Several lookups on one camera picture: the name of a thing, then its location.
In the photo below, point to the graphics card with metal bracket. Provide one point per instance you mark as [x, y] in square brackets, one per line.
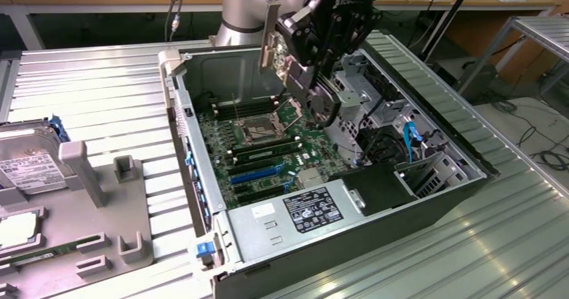
[321, 102]

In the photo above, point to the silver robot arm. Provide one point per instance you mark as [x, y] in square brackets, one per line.
[239, 12]

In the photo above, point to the black tripod pole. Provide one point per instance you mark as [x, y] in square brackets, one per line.
[448, 12]

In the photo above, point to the silver disk bay cage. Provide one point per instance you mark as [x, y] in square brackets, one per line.
[355, 97]

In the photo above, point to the metal socket cover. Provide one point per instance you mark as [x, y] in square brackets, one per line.
[288, 114]

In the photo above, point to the black RAM slot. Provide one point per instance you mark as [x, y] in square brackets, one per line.
[244, 104]
[248, 110]

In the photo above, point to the thin metal locking lever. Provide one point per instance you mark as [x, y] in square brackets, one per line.
[236, 112]

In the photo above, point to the dark grey floor box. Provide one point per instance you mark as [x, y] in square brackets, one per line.
[466, 74]

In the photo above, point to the CPU socket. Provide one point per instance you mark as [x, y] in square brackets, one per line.
[257, 130]

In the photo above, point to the green motherboard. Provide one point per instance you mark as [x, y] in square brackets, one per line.
[311, 152]

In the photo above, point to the black expansion slot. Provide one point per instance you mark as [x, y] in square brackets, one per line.
[248, 170]
[261, 191]

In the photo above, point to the silver chipset heatsink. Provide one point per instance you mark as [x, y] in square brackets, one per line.
[312, 177]

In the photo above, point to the black plastic shroud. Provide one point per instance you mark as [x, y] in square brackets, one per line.
[378, 189]

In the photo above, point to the silver power supply unit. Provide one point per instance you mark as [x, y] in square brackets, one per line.
[265, 232]

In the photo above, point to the black open PC case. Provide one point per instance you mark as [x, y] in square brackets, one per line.
[355, 252]

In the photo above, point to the blue case latch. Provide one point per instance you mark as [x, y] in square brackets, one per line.
[204, 249]

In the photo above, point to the silver hard disk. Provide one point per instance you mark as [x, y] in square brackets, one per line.
[26, 166]

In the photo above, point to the grey parts rack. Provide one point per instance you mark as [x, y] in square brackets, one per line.
[57, 232]

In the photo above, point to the silver CPU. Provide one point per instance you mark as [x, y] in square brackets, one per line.
[14, 229]

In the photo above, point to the green RAM stick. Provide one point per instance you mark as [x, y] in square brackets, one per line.
[44, 250]

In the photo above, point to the metal frame table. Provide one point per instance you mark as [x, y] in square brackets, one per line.
[546, 32]

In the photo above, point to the blue disk bracket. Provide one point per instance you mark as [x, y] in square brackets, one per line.
[56, 130]

